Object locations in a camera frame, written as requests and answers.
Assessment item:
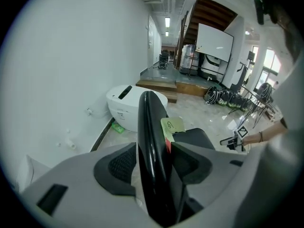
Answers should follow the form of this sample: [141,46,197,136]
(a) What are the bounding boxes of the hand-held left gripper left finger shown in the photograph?
[20,142,157,227]

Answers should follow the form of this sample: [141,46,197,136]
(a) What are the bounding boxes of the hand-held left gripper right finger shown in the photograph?
[171,142,247,222]

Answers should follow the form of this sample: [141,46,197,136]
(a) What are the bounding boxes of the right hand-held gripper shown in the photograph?
[220,125,250,151]

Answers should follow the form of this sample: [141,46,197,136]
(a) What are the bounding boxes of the black folding chair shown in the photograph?
[137,90,216,226]

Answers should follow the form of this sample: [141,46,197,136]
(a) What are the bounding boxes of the person's right forearm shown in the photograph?
[242,121,289,145]

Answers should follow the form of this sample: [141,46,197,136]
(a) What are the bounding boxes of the row of black backpacks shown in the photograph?
[204,86,252,112]

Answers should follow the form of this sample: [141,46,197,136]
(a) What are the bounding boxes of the green sticky note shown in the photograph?
[161,117,186,140]

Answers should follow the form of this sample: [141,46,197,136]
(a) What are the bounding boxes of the green packet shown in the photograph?
[111,122,125,134]

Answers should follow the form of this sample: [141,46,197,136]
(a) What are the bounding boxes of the egg-shaped white smart toilet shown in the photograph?
[106,84,168,133]

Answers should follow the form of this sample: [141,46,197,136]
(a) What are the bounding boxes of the wooden steps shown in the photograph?
[135,78,178,104]

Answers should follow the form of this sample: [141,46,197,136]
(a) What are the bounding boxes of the plastic-wrapped barrel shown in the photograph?
[180,44,198,76]

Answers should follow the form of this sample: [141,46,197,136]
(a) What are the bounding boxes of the white whiteboard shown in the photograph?
[195,22,235,63]

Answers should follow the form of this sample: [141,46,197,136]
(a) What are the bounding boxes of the white door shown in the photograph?
[147,15,155,68]

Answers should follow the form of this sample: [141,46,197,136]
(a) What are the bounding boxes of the wooden staircase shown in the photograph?
[174,0,238,68]

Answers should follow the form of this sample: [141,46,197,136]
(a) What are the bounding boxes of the black head-worn camera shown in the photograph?
[254,0,266,25]

